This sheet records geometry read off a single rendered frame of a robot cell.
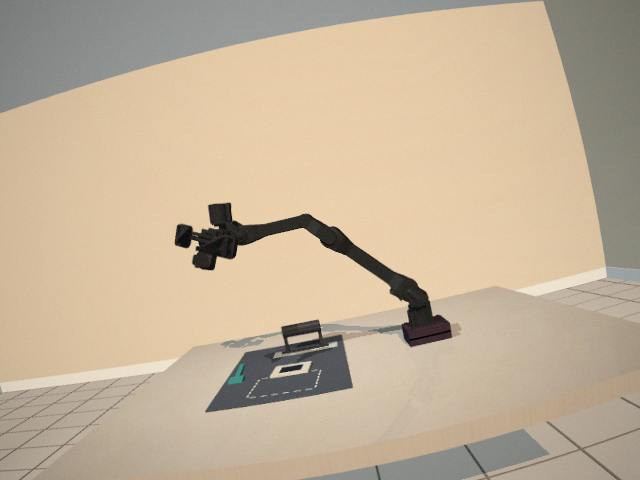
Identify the tan square tile with white border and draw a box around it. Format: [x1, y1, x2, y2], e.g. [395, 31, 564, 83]
[270, 361, 312, 378]

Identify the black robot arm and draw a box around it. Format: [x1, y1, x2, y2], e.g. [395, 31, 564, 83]
[192, 203, 434, 329]

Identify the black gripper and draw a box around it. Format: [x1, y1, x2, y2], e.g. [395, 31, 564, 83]
[174, 224, 238, 260]

